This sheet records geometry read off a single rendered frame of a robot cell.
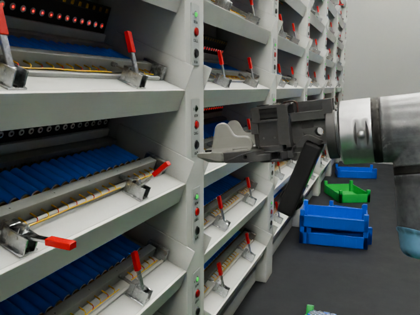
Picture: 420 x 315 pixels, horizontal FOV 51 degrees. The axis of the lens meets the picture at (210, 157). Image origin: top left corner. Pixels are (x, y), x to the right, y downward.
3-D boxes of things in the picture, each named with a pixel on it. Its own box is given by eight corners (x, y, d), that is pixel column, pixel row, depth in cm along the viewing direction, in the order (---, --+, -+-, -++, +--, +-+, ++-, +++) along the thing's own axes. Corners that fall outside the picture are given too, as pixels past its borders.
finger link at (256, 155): (227, 148, 68) (283, 143, 65) (229, 159, 68) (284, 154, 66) (220, 152, 63) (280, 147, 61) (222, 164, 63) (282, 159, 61)
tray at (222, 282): (262, 255, 162) (277, 224, 158) (197, 345, 106) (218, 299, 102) (214, 229, 167) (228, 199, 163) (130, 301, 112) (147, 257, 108)
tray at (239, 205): (262, 206, 159) (278, 172, 155) (197, 270, 103) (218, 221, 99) (214, 181, 164) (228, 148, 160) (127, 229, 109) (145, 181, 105)
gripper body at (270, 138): (259, 105, 69) (337, 97, 65) (264, 159, 70) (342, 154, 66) (245, 108, 62) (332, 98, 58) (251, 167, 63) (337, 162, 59)
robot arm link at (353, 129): (375, 157, 65) (374, 168, 56) (341, 159, 67) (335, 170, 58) (370, 97, 64) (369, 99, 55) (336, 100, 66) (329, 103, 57)
